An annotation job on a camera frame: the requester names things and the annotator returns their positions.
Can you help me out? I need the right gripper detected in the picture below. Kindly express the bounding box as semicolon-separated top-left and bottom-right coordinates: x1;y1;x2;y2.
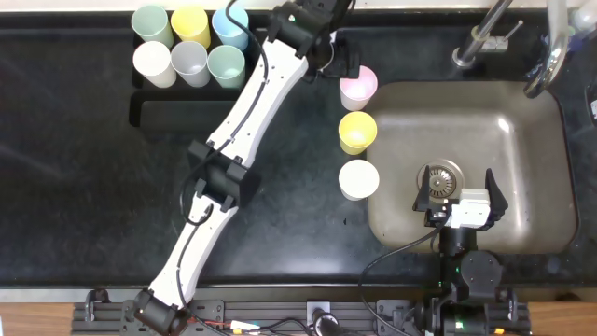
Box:
412;165;509;229

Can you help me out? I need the white cup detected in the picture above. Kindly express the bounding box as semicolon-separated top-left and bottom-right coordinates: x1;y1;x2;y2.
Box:
338;159;381;202
132;40;178;90

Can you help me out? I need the yellow cup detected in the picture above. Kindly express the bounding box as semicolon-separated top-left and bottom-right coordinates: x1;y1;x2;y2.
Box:
170;5;212;50
338;110;379;156

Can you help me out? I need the pink cup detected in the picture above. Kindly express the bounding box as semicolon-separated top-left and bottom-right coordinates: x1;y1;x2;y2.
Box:
339;64;379;112

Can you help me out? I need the steel sink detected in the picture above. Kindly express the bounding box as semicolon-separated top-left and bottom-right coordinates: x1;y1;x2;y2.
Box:
365;81;579;256

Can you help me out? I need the steel tap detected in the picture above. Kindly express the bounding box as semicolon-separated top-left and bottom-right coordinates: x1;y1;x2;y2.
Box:
451;0;574;100

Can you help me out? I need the blue soap bottle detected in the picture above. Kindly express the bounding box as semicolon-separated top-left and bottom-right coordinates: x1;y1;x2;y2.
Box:
566;2;597;55

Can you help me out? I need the green cup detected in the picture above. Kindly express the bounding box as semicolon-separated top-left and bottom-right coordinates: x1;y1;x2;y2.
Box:
206;44;247;90
131;4;174;49

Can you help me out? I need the blue cup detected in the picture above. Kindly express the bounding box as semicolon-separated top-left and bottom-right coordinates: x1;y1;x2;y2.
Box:
211;5;250;52

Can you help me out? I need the black tray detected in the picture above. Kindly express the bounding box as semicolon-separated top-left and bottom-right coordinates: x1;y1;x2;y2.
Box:
128;18;256;133

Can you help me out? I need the grey cup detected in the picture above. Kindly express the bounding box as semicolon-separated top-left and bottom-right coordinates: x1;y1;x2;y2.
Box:
170;40;212;89

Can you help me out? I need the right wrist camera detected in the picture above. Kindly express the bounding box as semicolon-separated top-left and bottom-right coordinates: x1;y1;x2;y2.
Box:
450;188;493;230

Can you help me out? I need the mounting rail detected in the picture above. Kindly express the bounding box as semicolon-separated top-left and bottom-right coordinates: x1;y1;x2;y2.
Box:
72;287;533;336

